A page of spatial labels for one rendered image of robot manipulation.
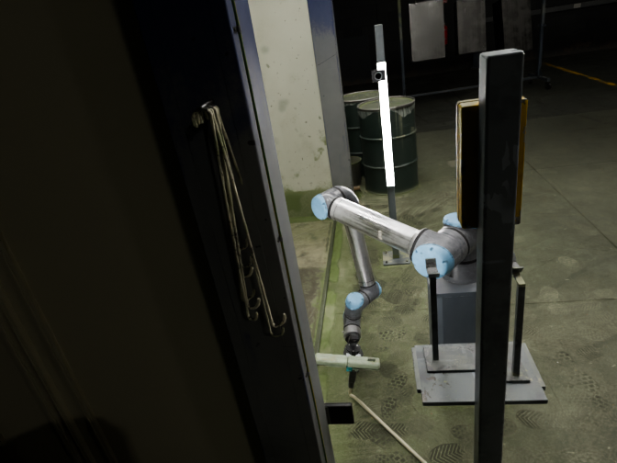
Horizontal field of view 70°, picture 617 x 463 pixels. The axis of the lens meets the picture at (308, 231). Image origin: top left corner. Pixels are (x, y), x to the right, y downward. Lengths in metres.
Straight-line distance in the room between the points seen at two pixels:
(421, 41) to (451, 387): 7.65
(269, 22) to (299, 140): 0.96
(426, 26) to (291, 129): 5.11
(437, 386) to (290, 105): 2.98
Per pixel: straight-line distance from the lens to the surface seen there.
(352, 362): 2.18
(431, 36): 8.62
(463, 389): 1.32
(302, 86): 3.84
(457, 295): 1.94
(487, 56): 0.84
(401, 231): 1.86
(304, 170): 4.02
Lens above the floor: 1.74
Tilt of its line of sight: 26 degrees down
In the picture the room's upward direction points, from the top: 10 degrees counter-clockwise
